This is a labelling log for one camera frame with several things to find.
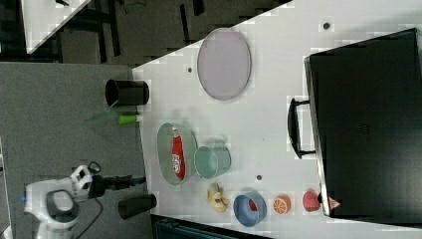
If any green mug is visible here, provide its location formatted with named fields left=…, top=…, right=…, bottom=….
left=194, top=146, right=231, bottom=179

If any black cylinder post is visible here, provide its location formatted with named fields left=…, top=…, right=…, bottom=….
left=117, top=194, right=157, bottom=220

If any red toy in bowl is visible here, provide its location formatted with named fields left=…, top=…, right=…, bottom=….
left=249, top=199, right=258, bottom=211

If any orange slice toy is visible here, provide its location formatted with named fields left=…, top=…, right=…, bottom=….
left=273, top=194, right=291, bottom=214

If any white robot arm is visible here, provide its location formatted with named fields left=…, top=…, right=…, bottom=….
left=23, top=161, right=146, bottom=239

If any black toaster oven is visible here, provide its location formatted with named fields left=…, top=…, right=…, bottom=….
left=304, top=28, right=422, bottom=228

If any blue bowl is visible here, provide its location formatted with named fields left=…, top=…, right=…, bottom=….
left=233, top=191, right=267, bottom=227

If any yellow banana peel toy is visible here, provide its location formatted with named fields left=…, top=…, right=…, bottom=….
left=206, top=183, right=229, bottom=213

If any black cylinder cup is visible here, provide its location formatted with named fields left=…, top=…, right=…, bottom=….
left=105, top=80, right=149, bottom=107

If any red plush ketchup bottle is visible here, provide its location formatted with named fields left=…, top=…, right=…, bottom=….
left=171, top=127, right=186, bottom=179

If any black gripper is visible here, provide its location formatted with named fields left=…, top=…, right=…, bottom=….
left=89, top=175, right=145, bottom=199

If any green spatula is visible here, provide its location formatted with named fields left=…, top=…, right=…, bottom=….
left=86, top=101, right=118, bottom=121

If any green oval strainer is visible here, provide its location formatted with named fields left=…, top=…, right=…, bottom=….
left=157, top=122, right=197, bottom=186

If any red strawberry toy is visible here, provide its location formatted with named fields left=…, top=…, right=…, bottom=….
left=303, top=190, right=320, bottom=212

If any lilac round plate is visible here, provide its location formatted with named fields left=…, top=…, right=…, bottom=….
left=197, top=28, right=252, bottom=101

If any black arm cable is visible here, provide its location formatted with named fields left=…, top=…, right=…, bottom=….
left=74, top=197, right=105, bottom=239

